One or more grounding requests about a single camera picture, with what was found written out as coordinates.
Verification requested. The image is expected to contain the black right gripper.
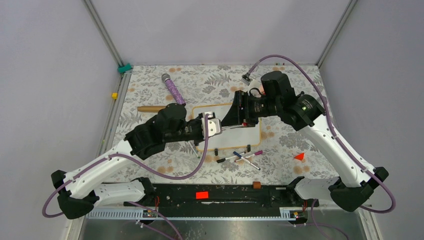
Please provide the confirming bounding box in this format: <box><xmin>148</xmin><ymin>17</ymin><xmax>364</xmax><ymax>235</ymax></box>
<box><xmin>220</xmin><ymin>89</ymin><xmax>281</xmax><ymax>129</ymax></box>

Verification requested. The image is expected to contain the yellow framed whiteboard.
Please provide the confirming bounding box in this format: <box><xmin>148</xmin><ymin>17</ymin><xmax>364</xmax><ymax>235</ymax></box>
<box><xmin>191</xmin><ymin>103</ymin><xmax>262</xmax><ymax>152</ymax></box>

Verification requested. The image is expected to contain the red capped whiteboard marker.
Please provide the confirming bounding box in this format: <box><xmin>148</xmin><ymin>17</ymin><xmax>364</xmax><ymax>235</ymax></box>
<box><xmin>222</xmin><ymin>122</ymin><xmax>249</xmax><ymax>131</ymax></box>

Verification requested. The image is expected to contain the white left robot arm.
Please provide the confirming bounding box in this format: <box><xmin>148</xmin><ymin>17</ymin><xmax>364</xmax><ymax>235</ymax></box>
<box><xmin>42</xmin><ymin>103</ymin><xmax>222</xmax><ymax>220</ymax></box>

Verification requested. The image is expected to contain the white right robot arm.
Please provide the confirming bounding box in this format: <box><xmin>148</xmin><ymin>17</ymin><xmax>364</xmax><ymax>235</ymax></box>
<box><xmin>221</xmin><ymin>70</ymin><xmax>389</xmax><ymax>212</ymax></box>

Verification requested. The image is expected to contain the green capped whiteboard marker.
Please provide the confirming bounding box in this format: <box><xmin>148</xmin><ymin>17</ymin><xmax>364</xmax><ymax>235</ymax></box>
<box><xmin>188</xmin><ymin>142</ymin><xmax>201</xmax><ymax>159</ymax></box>

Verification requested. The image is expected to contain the blue capped whiteboard marker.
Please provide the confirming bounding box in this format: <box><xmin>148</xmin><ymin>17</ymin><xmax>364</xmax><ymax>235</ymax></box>
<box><xmin>233</xmin><ymin>151</ymin><xmax>261</xmax><ymax>171</ymax></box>

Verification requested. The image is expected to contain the black capped whiteboard marker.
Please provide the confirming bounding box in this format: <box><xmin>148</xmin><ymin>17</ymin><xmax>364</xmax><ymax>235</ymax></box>
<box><xmin>216</xmin><ymin>151</ymin><xmax>247</xmax><ymax>164</ymax></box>

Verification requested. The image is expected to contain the magenta capped whiteboard marker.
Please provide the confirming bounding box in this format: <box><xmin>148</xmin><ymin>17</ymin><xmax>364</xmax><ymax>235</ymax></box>
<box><xmin>234</xmin><ymin>150</ymin><xmax>263</xmax><ymax>162</ymax></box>

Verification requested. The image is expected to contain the pink toy microphone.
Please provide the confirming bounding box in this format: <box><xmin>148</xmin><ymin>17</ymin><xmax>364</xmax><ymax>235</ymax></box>
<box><xmin>258</xmin><ymin>84</ymin><xmax>265</xmax><ymax>97</ymax></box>

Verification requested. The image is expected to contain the purple glitter toy microphone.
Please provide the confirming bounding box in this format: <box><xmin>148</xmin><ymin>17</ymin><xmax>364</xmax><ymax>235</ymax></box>
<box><xmin>161</xmin><ymin>73</ymin><xmax>186</xmax><ymax>107</ymax></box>

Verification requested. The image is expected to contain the floral patterned table mat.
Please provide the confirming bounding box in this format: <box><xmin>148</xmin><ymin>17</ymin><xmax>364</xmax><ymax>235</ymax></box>
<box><xmin>108</xmin><ymin>65</ymin><xmax>337</xmax><ymax>185</ymax></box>

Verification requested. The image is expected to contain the red tape label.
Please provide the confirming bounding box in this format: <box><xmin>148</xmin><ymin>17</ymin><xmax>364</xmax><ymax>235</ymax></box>
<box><xmin>195</xmin><ymin>191</ymin><xmax>209</xmax><ymax>200</ymax></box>

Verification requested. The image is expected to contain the brown cylinder block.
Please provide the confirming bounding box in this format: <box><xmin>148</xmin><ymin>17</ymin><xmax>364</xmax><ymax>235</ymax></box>
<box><xmin>252</xmin><ymin>181</ymin><xmax>262</xmax><ymax>190</ymax></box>

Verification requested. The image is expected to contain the red triangular block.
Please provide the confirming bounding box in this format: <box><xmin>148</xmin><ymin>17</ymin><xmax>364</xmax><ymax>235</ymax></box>
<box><xmin>294</xmin><ymin>152</ymin><xmax>305</xmax><ymax>161</ymax></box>

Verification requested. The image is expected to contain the small yellow cube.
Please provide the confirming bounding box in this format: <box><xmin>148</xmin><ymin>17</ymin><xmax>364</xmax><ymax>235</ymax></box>
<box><xmin>111</xmin><ymin>92</ymin><xmax>118</xmax><ymax>100</ymax></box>

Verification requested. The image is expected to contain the teal corner clamp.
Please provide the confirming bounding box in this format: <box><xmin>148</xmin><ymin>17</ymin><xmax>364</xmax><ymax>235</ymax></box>
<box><xmin>117</xmin><ymin>63</ymin><xmax>133</xmax><ymax>74</ymax></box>

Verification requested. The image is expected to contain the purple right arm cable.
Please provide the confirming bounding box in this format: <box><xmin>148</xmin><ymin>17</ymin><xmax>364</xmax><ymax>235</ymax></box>
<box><xmin>241</xmin><ymin>54</ymin><xmax>397</xmax><ymax>240</ymax></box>

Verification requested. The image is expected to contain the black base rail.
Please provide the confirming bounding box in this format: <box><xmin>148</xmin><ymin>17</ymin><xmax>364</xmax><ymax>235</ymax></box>
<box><xmin>137</xmin><ymin>183</ymin><xmax>313</xmax><ymax>218</ymax></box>

